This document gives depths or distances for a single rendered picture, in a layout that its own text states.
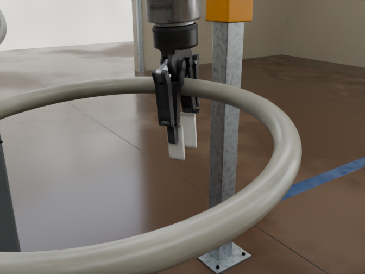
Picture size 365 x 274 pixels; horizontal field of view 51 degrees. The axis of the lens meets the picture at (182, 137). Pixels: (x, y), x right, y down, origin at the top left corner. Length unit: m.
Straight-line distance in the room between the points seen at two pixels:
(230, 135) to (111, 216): 0.87
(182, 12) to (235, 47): 0.83
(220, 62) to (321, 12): 5.86
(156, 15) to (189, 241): 0.41
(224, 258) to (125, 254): 1.50
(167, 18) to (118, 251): 0.41
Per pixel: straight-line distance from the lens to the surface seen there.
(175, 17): 0.61
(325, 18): 7.18
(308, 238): 1.99
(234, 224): 0.31
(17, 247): 1.22
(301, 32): 7.49
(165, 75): 0.61
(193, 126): 0.72
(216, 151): 1.53
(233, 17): 1.38
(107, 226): 2.02
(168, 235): 0.29
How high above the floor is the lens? 1.09
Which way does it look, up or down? 20 degrees down
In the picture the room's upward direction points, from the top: straight up
